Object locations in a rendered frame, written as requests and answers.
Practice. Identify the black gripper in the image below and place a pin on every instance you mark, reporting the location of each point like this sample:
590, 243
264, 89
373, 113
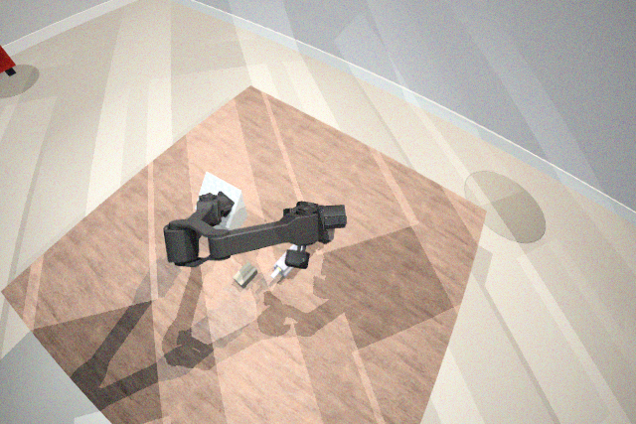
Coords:
297, 258

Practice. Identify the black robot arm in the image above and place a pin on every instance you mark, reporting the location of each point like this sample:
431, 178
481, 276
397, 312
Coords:
300, 226

